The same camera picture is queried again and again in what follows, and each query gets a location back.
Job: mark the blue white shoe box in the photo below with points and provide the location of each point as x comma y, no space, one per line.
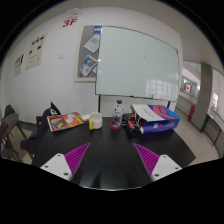
154,118

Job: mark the black table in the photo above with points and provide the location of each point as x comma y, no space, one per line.
112,162

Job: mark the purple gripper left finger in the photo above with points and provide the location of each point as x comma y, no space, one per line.
65,165

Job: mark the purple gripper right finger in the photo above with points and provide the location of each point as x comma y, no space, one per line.
157,166

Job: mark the small white wall poster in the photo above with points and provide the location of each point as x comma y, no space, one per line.
18,65

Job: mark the clear plastic water bottle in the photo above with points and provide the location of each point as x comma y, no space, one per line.
117,113

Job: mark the red round coaster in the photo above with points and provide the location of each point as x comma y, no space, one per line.
114,127

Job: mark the red black tool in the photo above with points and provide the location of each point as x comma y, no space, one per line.
129,121

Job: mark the red 3F wall sign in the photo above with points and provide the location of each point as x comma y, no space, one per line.
69,23

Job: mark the large whiteboard on stand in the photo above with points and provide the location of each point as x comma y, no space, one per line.
137,66

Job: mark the grey pillar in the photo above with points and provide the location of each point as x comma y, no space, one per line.
200,113

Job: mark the black bag on chair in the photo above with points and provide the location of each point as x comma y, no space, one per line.
32,143

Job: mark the wooden chair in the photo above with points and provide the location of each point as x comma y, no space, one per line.
8,123

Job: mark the grey notice board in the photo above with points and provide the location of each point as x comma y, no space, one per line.
86,57

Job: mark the white mug yellow handle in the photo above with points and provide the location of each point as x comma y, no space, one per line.
95,121

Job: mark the colourful book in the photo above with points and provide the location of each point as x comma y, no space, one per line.
66,121

